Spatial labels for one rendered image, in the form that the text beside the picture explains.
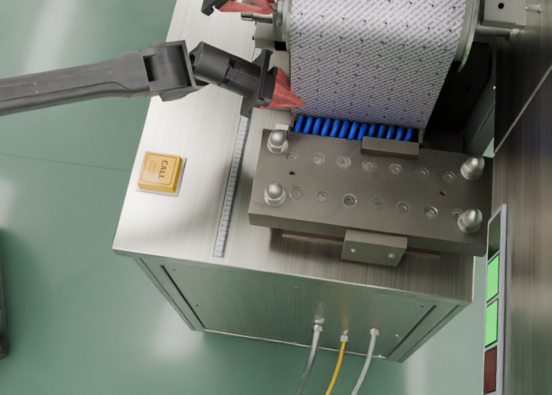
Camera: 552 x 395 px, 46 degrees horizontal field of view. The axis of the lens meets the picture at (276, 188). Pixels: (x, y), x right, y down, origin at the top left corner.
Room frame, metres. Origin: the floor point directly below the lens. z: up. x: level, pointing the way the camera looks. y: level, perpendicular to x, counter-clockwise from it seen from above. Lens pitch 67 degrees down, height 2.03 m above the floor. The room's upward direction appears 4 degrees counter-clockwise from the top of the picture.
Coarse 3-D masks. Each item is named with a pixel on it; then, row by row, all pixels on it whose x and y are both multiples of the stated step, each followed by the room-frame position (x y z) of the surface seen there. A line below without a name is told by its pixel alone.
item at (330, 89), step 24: (312, 72) 0.55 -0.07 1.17; (336, 72) 0.55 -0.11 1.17; (360, 72) 0.54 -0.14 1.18; (384, 72) 0.53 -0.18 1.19; (408, 72) 0.52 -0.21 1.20; (312, 96) 0.55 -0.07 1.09; (336, 96) 0.54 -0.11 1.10; (360, 96) 0.54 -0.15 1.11; (384, 96) 0.53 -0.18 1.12; (408, 96) 0.52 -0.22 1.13; (432, 96) 0.51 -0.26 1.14; (360, 120) 0.53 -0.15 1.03; (384, 120) 0.53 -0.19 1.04; (408, 120) 0.52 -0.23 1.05
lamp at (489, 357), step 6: (486, 354) 0.11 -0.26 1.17; (492, 354) 0.10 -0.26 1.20; (486, 360) 0.10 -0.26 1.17; (492, 360) 0.10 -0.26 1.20; (486, 366) 0.09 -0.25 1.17; (492, 366) 0.09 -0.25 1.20; (486, 372) 0.09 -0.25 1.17; (492, 372) 0.08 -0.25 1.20; (486, 378) 0.08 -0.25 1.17; (492, 378) 0.08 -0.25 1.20; (486, 384) 0.07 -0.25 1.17; (492, 384) 0.07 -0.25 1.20; (486, 390) 0.06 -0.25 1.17
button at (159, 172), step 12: (144, 156) 0.55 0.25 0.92; (156, 156) 0.54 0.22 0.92; (168, 156) 0.54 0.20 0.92; (180, 156) 0.54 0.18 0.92; (144, 168) 0.52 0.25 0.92; (156, 168) 0.52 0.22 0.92; (168, 168) 0.52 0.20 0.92; (180, 168) 0.52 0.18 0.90; (144, 180) 0.50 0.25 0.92; (156, 180) 0.49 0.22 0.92; (168, 180) 0.49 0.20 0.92
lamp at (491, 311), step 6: (492, 306) 0.16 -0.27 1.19; (486, 312) 0.16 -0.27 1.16; (492, 312) 0.16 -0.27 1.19; (486, 318) 0.16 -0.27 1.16; (492, 318) 0.15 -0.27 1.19; (486, 324) 0.15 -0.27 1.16; (492, 324) 0.14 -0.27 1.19; (486, 330) 0.14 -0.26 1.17; (492, 330) 0.13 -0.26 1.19; (486, 336) 0.13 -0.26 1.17; (492, 336) 0.13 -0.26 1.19; (486, 342) 0.12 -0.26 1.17
